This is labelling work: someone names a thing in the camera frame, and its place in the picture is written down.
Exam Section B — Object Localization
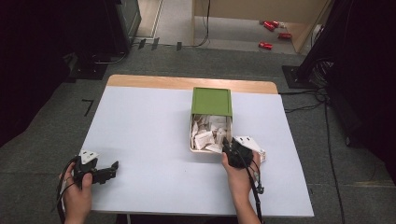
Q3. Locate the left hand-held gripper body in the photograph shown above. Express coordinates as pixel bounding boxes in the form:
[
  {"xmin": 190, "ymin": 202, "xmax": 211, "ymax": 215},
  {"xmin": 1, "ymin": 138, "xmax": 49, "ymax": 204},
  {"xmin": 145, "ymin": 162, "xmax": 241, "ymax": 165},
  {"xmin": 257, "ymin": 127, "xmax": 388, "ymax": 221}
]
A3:
[{"xmin": 73, "ymin": 148, "xmax": 107, "ymax": 189}]

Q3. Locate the white table cover sheet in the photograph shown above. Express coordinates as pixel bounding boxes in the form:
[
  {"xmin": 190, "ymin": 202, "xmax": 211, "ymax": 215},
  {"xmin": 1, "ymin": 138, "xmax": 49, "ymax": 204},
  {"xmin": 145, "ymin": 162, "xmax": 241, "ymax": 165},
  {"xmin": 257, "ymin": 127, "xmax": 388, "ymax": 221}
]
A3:
[{"xmin": 79, "ymin": 85, "xmax": 315, "ymax": 217}]

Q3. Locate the wooden table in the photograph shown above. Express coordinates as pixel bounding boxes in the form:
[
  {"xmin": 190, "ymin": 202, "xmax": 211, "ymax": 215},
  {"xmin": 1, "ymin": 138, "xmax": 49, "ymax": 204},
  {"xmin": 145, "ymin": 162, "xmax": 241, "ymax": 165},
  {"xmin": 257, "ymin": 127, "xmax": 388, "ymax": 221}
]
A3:
[{"xmin": 106, "ymin": 74, "xmax": 279, "ymax": 95}]

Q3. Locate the person's right hand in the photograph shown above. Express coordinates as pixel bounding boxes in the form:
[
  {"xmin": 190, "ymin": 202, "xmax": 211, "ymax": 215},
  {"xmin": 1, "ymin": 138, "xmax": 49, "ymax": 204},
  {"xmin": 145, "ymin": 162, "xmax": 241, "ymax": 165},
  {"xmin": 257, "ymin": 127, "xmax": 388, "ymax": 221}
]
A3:
[{"xmin": 221, "ymin": 151, "xmax": 262, "ymax": 201}]

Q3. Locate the thin black hanging cable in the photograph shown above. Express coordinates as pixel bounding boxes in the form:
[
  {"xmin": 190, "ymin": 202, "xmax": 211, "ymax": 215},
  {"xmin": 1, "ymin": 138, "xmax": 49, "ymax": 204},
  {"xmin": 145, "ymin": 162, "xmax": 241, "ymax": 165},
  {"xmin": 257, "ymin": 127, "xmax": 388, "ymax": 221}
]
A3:
[{"xmin": 178, "ymin": 0, "xmax": 211, "ymax": 49}]

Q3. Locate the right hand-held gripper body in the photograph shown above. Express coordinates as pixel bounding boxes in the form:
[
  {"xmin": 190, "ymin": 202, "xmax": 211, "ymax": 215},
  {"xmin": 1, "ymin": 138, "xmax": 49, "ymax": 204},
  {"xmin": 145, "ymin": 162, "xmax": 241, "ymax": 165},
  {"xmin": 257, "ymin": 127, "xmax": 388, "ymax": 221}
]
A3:
[{"xmin": 223, "ymin": 135, "xmax": 267, "ymax": 170}]

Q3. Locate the person's left hand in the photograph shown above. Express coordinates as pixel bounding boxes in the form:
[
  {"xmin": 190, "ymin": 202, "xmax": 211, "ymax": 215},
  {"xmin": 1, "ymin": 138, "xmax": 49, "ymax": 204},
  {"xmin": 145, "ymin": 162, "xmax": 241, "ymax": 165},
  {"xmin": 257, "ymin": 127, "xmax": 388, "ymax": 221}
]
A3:
[{"xmin": 59, "ymin": 162, "xmax": 93, "ymax": 219}]

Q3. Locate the hand-held gripper cable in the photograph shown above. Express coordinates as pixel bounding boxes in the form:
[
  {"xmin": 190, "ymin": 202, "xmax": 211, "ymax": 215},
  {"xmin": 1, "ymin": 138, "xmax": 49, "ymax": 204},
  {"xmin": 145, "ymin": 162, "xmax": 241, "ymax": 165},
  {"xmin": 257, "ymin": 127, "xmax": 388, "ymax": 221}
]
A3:
[
  {"xmin": 245, "ymin": 163, "xmax": 266, "ymax": 224},
  {"xmin": 55, "ymin": 156, "xmax": 79, "ymax": 224}
]

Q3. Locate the left hand-held gripper cable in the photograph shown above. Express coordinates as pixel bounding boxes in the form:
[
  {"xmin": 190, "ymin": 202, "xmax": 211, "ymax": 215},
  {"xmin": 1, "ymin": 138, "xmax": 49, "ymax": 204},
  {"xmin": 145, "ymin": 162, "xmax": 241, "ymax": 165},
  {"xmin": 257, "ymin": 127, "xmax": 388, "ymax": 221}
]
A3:
[{"xmin": 55, "ymin": 156, "xmax": 79, "ymax": 224}]

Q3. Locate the black stand base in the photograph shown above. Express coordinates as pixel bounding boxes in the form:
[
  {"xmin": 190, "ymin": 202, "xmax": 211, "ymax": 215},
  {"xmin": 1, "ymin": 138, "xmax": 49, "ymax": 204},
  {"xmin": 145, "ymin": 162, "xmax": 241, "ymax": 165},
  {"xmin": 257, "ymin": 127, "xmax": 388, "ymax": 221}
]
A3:
[{"xmin": 281, "ymin": 64, "xmax": 317, "ymax": 91}]

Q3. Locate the black cabinet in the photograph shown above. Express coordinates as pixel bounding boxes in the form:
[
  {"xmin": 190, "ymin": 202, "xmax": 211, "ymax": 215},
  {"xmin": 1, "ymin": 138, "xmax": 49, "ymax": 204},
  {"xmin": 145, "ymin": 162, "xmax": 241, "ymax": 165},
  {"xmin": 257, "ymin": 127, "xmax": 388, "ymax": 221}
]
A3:
[{"xmin": 104, "ymin": 0, "xmax": 143, "ymax": 56}]

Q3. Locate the right hand-held gripper cable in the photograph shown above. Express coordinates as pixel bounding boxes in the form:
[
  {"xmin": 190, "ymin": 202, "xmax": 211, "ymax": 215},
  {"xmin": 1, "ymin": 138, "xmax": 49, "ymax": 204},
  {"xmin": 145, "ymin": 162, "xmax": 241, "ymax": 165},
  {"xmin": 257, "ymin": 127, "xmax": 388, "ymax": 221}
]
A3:
[{"xmin": 245, "ymin": 163, "xmax": 266, "ymax": 224}]

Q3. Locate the pile of white paper packets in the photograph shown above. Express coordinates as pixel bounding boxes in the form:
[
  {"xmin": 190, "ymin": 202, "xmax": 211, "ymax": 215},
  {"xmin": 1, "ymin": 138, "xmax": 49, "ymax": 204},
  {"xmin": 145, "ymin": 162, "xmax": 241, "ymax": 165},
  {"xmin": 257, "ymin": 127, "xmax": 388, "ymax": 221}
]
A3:
[{"xmin": 191, "ymin": 114, "xmax": 232, "ymax": 153}]

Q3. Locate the green sliding box lid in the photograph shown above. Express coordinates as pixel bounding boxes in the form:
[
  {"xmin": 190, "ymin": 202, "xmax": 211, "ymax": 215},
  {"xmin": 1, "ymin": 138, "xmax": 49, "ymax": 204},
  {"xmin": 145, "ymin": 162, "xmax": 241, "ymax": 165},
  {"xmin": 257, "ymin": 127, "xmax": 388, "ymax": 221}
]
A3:
[{"xmin": 191, "ymin": 87, "xmax": 233, "ymax": 118}]

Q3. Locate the dark curtain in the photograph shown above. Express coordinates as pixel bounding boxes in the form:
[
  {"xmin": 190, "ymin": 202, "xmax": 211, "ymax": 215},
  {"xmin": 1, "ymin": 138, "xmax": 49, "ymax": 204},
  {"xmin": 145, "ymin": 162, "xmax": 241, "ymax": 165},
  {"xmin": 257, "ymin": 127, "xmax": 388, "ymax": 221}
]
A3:
[
  {"xmin": 306, "ymin": 0, "xmax": 396, "ymax": 175},
  {"xmin": 0, "ymin": 0, "xmax": 110, "ymax": 147}
]

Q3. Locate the bundle of black cables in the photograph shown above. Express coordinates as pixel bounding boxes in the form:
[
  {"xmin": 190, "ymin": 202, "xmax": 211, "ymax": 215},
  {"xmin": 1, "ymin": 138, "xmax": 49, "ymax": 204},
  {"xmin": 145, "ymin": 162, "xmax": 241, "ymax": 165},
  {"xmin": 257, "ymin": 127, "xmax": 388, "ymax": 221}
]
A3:
[{"xmin": 309, "ymin": 57, "xmax": 335, "ymax": 92}]

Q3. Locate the long black floor cable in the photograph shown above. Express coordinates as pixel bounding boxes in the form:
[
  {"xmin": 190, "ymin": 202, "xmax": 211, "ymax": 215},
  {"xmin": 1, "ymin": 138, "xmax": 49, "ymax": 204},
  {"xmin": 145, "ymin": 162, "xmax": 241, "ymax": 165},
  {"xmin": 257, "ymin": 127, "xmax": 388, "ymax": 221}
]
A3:
[{"xmin": 323, "ymin": 101, "xmax": 346, "ymax": 224}]

